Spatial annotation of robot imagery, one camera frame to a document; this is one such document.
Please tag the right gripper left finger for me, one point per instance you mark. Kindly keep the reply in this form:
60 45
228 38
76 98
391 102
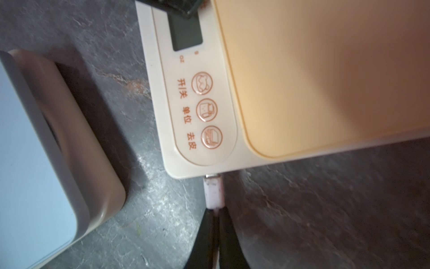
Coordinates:
202 255

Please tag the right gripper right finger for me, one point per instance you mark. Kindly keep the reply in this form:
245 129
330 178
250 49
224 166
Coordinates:
230 252

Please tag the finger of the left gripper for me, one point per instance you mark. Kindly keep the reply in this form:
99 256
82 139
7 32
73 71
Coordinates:
183 8

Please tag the beige kitchen scale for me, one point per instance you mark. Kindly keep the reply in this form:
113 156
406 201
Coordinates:
249 83

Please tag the blue top kitchen scale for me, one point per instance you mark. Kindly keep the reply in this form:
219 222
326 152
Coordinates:
57 184

